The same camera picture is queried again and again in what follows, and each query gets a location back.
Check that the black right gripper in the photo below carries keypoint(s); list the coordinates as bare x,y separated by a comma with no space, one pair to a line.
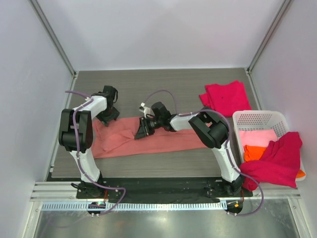
144,130

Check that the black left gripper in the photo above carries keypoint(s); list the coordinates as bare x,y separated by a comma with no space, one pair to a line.
105,119

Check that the salmon pink t-shirt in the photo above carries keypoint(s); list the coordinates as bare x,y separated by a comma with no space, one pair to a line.
117,139

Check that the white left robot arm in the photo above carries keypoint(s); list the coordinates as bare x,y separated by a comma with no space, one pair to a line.
76,135

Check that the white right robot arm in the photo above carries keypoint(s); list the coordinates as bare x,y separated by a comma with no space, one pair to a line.
211,128

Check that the folded magenta t-shirt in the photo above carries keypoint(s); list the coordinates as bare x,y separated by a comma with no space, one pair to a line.
226,99

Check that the white plastic laundry basket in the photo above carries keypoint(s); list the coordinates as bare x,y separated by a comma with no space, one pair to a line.
258,120

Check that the orange shirt in basket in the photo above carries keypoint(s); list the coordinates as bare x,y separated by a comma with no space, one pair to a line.
255,152

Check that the light pink shirt in basket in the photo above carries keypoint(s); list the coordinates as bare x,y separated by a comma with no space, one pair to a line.
260,138

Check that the crimson shirt over basket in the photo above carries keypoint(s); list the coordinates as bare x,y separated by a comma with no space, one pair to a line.
254,176

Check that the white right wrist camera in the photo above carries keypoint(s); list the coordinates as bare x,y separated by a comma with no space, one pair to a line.
146,111

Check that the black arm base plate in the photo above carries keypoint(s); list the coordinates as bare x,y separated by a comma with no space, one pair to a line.
169,191

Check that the left aluminium frame post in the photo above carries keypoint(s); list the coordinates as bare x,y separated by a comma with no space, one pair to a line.
51,34

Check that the aluminium frame post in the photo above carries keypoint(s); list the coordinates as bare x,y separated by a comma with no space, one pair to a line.
270,33
51,34

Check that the white slotted cable duct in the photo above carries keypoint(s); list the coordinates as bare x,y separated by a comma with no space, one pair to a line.
90,206

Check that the right aluminium frame post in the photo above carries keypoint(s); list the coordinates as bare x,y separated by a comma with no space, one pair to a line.
270,33

